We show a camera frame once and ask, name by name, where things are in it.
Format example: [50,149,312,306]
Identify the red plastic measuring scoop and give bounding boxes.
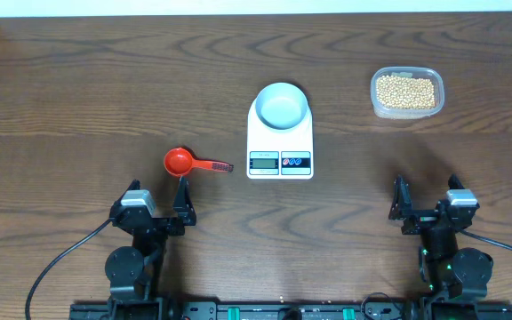
[164,148,234,177]

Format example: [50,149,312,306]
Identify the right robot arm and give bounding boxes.
[388,175,493,319]

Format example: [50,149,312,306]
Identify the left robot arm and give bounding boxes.
[105,177,196,319]

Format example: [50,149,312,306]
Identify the white digital kitchen scale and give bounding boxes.
[246,96,315,180]

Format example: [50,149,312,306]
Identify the grey round bowl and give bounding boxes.
[255,83,309,130]

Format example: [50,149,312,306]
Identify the clear plastic container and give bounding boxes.
[370,67,445,120]

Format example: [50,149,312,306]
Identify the soybeans in container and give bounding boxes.
[375,76,436,109]

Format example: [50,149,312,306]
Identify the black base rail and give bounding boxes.
[68,300,512,320]

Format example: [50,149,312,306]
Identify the left black cable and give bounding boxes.
[24,218,114,320]

